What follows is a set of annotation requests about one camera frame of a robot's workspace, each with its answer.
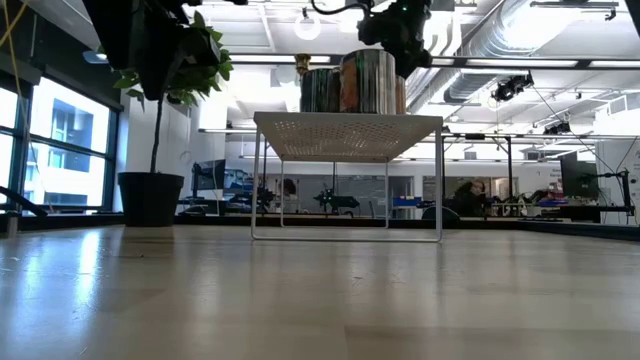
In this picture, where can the black overhead crossbar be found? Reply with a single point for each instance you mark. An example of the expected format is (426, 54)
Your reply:
(500, 63)

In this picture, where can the black chair back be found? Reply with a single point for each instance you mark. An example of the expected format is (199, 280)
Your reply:
(440, 214)

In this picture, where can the silver ceiling duct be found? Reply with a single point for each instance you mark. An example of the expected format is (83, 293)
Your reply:
(500, 30)

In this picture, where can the brass candlestick holder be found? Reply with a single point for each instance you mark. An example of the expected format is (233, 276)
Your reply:
(302, 62)

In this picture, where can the black plant pot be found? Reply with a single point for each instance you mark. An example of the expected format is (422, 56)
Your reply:
(150, 200)

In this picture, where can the white perforated metal shelf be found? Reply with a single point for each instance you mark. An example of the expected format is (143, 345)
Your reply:
(345, 135)

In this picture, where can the person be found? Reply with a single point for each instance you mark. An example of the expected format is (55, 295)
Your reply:
(472, 197)
(289, 186)

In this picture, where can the black background monitor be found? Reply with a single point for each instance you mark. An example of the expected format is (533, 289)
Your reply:
(577, 175)
(210, 175)

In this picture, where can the black ceiling track light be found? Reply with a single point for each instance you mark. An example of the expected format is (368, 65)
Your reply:
(510, 87)
(557, 129)

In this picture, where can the background black robot arm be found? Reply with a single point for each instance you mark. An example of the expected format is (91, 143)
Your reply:
(337, 201)

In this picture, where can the large glass window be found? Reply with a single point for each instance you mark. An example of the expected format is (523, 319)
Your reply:
(65, 150)

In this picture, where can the green leafy plant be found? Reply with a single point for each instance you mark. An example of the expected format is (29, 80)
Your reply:
(200, 80)

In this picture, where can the grey candle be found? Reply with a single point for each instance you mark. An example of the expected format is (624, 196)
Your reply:
(320, 90)

